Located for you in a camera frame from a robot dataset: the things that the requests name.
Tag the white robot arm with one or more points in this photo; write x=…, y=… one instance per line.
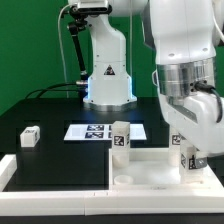
x=184, y=34

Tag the white U-shaped fence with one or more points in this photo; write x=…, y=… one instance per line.
x=103, y=202

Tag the marker plate with tags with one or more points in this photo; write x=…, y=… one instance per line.
x=80, y=132

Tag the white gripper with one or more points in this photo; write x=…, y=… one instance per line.
x=195, y=120

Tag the white square table top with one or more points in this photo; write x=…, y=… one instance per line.
x=149, y=169

